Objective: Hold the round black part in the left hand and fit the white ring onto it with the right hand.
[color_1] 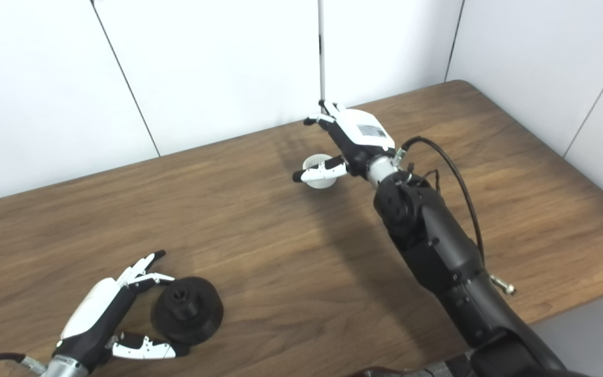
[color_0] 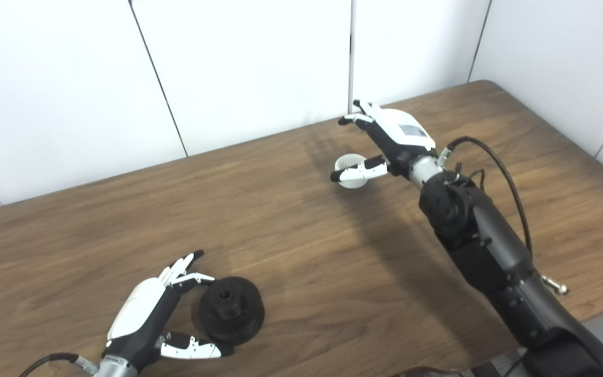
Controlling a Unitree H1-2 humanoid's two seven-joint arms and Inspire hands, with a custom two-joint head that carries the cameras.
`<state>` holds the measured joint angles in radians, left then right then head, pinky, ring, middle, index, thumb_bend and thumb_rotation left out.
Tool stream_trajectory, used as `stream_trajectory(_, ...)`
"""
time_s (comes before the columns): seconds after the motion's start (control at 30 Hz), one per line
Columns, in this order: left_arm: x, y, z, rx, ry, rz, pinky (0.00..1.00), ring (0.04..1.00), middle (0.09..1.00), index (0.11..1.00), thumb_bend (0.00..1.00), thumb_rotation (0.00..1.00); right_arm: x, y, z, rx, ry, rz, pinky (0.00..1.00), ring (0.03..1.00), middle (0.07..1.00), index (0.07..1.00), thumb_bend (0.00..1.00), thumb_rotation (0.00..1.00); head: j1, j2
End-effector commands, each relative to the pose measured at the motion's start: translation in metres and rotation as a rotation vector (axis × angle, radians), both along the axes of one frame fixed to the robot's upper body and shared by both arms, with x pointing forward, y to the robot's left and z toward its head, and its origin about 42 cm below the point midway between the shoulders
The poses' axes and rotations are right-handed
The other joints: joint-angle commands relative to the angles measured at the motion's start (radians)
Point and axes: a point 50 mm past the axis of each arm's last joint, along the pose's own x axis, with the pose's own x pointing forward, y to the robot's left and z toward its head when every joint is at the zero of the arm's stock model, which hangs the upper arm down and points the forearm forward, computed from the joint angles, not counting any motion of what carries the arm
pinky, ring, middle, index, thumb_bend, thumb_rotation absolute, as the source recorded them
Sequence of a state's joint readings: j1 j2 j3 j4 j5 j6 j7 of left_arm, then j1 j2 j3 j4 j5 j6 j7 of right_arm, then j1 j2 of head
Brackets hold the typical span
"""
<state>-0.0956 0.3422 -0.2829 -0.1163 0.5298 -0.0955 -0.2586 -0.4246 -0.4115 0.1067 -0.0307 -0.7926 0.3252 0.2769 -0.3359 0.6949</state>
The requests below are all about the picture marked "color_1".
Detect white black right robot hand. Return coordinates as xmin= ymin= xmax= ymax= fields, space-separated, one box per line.
xmin=292 ymin=101 xmax=396 ymax=184

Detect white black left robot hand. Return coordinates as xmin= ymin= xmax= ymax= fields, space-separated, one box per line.
xmin=55 ymin=250 xmax=190 ymax=370

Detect white toothed plastic ring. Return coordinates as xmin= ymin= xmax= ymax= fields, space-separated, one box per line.
xmin=303 ymin=153 xmax=339 ymax=189

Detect round black plastic part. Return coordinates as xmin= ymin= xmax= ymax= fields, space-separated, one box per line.
xmin=151 ymin=276 xmax=225 ymax=346

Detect thin right arm wires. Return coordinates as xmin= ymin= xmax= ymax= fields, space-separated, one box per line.
xmin=405 ymin=167 xmax=441 ymax=197

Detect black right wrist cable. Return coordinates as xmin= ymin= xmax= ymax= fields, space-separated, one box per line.
xmin=392 ymin=136 xmax=517 ymax=296

